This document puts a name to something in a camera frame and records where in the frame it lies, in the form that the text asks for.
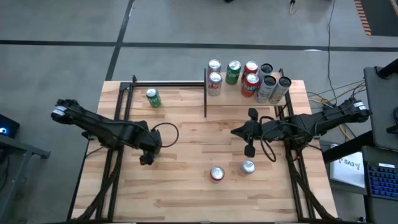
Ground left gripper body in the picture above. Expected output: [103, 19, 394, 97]
[139, 129, 162, 166]

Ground white SA3 label sheet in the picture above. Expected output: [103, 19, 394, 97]
[330, 151, 365, 189]

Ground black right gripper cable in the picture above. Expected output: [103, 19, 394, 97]
[259, 115, 278, 163]

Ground grey computer desk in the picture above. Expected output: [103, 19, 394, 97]
[322, 58, 398, 224]

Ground wooden shelf with black frame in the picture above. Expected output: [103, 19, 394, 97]
[203, 67, 289, 118]

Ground red Fanta strawberry can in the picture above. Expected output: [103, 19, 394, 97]
[210, 166, 226, 183]
[241, 60, 259, 77]
[241, 73, 261, 98]

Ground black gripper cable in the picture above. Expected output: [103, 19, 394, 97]
[150, 122, 180, 149]
[259, 115, 278, 163]

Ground black metal table frame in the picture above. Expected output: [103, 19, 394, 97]
[67, 74, 338, 224]

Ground black computer keyboard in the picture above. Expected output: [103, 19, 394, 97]
[366, 162, 398, 200]

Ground black device with blue light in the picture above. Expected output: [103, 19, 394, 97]
[0, 113, 21, 138]

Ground white Celsius can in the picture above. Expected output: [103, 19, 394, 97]
[269, 76, 292, 105]
[259, 63, 274, 79]
[254, 75, 277, 104]

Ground silver Diet Coke can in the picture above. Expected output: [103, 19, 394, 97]
[207, 58, 222, 75]
[239, 159, 256, 177]
[207, 72, 223, 97]

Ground grey metal table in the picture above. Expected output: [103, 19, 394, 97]
[0, 133, 52, 215]

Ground thin black floor cable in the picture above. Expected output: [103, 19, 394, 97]
[325, 0, 336, 97]

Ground cable bundle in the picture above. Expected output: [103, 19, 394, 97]
[307, 80, 368, 141]

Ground black mat with orange stripes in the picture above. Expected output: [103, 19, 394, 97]
[354, 0, 398, 37]

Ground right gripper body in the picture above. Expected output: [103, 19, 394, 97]
[244, 108, 280, 158]

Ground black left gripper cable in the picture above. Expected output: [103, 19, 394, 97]
[150, 122, 180, 149]

